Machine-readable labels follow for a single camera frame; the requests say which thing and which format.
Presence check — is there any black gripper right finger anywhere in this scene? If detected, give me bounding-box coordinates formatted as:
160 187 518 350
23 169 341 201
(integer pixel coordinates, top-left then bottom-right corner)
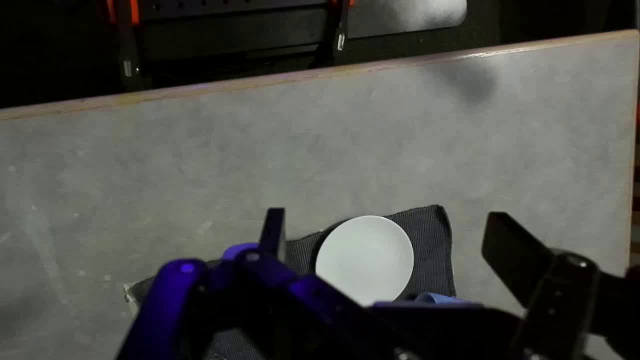
480 210 640 360

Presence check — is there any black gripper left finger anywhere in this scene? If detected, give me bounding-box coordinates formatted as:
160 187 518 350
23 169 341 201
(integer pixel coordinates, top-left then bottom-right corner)
119 207 376 360

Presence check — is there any blue towel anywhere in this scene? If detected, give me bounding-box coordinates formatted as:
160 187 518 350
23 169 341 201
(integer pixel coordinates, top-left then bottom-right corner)
415 291 473 308

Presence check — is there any white round plate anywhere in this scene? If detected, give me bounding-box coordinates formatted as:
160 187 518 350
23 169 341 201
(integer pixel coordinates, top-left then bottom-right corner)
314 214 417 308

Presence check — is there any dark fabric placemat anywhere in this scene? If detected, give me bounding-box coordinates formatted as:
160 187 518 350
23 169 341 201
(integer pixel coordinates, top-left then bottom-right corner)
127 204 461 317

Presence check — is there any black orange bar clamp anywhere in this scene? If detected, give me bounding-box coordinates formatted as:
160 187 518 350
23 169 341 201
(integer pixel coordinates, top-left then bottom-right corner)
324 0 357 69
102 0 148 92

